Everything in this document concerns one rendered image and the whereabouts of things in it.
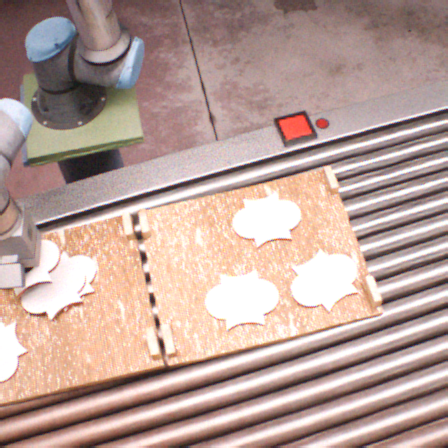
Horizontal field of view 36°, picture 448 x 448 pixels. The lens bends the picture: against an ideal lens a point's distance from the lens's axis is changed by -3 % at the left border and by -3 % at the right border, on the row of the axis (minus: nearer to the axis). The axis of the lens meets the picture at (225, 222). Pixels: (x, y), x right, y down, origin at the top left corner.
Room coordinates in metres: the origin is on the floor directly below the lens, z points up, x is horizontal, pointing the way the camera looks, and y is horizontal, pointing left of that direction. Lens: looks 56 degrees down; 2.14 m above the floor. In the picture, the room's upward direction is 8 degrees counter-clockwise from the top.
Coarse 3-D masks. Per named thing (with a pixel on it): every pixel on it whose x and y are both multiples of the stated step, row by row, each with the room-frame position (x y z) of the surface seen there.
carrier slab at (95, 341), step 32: (96, 224) 0.85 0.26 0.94; (96, 256) 0.77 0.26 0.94; (128, 256) 0.76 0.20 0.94; (96, 288) 0.69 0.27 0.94; (128, 288) 0.69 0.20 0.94; (0, 320) 0.65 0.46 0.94; (32, 320) 0.64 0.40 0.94; (64, 320) 0.63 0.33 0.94; (96, 320) 0.62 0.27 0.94; (128, 320) 0.62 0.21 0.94; (32, 352) 0.57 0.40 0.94; (64, 352) 0.57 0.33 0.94; (96, 352) 0.56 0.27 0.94; (128, 352) 0.55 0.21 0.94; (0, 384) 0.52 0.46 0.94; (32, 384) 0.51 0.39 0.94; (64, 384) 0.50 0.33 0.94
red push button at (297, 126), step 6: (282, 120) 1.06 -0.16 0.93; (288, 120) 1.06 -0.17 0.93; (294, 120) 1.06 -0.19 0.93; (300, 120) 1.05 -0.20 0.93; (282, 126) 1.04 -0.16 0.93; (288, 126) 1.04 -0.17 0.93; (294, 126) 1.04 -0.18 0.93; (300, 126) 1.04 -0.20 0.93; (306, 126) 1.03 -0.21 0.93; (288, 132) 1.02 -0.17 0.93; (294, 132) 1.02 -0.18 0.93; (300, 132) 1.02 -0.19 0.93; (306, 132) 1.02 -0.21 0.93; (288, 138) 1.01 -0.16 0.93; (294, 138) 1.00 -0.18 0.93
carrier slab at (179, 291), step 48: (240, 192) 0.87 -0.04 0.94; (288, 192) 0.86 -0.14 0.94; (144, 240) 0.79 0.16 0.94; (192, 240) 0.77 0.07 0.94; (240, 240) 0.76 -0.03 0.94; (336, 240) 0.73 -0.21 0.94; (192, 288) 0.67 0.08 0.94; (288, 288) 0.64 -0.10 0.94; (192, 336) 0.57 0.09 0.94; (240, 336) 0.55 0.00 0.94; (288, 336) 0.54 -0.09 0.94
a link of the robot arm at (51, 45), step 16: (32, 32) 1.25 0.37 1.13; (48, 32) 1.24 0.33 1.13; (64, 32) 1.22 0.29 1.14; (32, 48) 1.20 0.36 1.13; (48, 48) 1.19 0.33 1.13; (64, 48) 1.19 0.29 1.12; (32, 64) 1.21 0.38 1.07; (48, 64) 1.18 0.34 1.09; (64, 64) 1.17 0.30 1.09; (48, 80) 1.19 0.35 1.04; (64, 80) 1.18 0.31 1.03
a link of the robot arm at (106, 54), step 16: (80, 0) 1.11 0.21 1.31; (96, 0) 1.11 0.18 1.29; (80, 16) 1.12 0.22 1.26; (96, 16) 1.12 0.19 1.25; (112, 16) 1.14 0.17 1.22; (80, 32) 1.14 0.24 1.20; (96, 32) 1.12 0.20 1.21; (112, 32) 1.14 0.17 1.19; (128, 32) 1.19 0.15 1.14; (80, 48) 1.16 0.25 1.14; (96, 48) 1.13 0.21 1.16; (112, 48) 1.14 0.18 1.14; (128, 48) 1.16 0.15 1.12; (144, 48) 1.21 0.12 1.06; (80, 64) 1.16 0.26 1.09; (96, 64) 1.13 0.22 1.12; (112, 64) 1.13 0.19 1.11; (128, 64) 1.13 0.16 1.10; (80, 80) 1.16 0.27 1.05; (96, 80) 1.14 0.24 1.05; (112, 80) 1.13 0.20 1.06; (128, 80) 1.12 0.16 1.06
